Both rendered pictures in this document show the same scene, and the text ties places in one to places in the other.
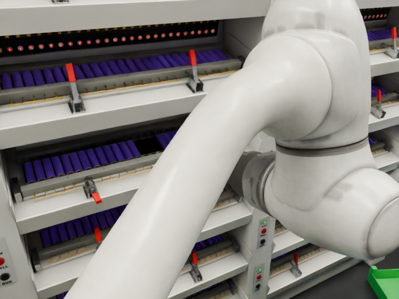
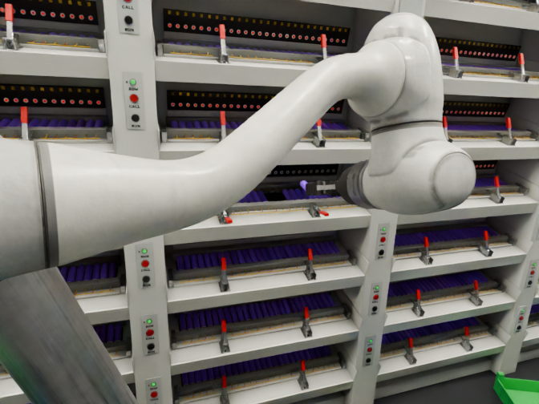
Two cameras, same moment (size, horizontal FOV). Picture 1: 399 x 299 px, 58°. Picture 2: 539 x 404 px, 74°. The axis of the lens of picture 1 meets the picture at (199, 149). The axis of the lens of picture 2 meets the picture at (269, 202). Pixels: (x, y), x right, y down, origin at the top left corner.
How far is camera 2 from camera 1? 0.26 m
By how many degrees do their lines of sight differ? 15
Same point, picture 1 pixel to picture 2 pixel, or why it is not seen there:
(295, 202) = (382, 168)
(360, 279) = (485, 386)
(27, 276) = (162, 284)
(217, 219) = (330, 274)
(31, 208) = not seen: hidden behind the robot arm
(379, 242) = (443, 184)
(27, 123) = (186, 149)
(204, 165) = (310, 86)
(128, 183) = (255, 219)
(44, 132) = not seen: hidden behind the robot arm
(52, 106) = (205, 143)
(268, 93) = (358, 63)
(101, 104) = not seen: hidden behind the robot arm
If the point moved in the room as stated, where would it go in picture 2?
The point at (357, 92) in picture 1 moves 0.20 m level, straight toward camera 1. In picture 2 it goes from (427, 79) to (378, 64)
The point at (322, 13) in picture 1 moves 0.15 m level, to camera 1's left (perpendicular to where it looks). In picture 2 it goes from (402, 26) to (293, 27)
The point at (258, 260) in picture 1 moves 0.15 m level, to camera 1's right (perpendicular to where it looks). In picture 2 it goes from (369, 329) to (416, 335)
